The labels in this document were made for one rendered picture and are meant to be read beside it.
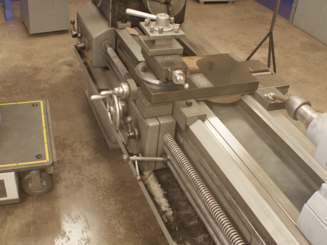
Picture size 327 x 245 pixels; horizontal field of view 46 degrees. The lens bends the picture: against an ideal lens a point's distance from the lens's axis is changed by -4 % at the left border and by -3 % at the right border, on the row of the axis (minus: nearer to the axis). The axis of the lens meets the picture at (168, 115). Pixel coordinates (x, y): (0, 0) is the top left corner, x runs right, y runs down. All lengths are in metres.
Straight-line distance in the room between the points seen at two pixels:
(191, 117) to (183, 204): 0.47
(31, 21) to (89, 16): 1.72
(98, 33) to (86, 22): 0.23
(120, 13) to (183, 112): 1.07
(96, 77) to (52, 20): 1.81
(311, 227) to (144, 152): 0.87
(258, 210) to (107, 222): 1.19
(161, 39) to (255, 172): 0.71
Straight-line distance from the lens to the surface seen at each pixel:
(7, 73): 3.90
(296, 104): 1.43
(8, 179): 2.32
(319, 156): 1.32
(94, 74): 2.95
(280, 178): 1.71
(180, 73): 1.66
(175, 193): 1.98
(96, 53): 2.66
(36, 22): 4.55
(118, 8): 2.55
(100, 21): 2.73
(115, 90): 1.80
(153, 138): 1.78
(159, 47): 1.80
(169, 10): 2.41
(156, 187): 2.00
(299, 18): 5.87
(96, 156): 2.79
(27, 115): 2.67
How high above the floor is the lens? 1.79
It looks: 33 degrees down
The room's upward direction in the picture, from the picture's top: 7 degrees clockwise
